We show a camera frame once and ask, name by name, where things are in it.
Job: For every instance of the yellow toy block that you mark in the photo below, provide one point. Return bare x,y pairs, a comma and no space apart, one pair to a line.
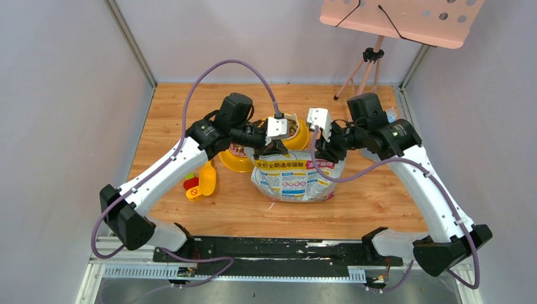
194,194

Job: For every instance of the yellow plastic scoop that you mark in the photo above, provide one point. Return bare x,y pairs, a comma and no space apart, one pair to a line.
207,179

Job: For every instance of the red toy block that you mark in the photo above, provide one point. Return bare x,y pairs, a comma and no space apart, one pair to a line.
190,181

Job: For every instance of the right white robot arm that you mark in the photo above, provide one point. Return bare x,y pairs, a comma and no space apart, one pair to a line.
451,236

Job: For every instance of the pink music stand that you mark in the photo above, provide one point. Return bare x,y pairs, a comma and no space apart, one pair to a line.
443,24

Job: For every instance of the yellow double pet feeder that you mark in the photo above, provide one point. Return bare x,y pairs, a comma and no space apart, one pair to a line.
244,165

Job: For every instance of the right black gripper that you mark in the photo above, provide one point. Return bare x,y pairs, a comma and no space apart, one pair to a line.
327,150

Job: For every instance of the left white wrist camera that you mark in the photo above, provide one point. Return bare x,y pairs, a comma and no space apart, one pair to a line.
277,128

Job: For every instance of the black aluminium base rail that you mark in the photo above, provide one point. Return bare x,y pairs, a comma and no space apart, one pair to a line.
258,259

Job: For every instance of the pink bowl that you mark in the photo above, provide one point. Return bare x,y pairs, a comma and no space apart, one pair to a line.
237,150

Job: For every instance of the pet food bag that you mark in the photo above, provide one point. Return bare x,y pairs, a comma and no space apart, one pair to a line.
290,178

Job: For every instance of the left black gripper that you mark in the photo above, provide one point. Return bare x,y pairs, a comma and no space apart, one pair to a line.
271,145

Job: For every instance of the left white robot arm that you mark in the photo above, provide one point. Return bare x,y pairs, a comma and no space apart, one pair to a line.
125,208

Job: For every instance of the pet food kibble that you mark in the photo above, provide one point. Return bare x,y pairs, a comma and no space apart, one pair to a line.
238,137

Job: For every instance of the cream bowl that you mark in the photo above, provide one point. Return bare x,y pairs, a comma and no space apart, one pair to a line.
293,124

